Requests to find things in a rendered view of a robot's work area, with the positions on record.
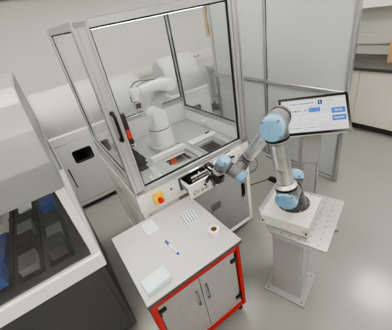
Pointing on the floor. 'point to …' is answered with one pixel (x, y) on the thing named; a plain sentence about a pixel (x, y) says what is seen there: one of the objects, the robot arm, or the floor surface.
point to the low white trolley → (186, 268)
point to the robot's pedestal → (290, 272)
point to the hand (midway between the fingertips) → (209, 181)
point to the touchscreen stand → (309, 160)
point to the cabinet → (229, 201)
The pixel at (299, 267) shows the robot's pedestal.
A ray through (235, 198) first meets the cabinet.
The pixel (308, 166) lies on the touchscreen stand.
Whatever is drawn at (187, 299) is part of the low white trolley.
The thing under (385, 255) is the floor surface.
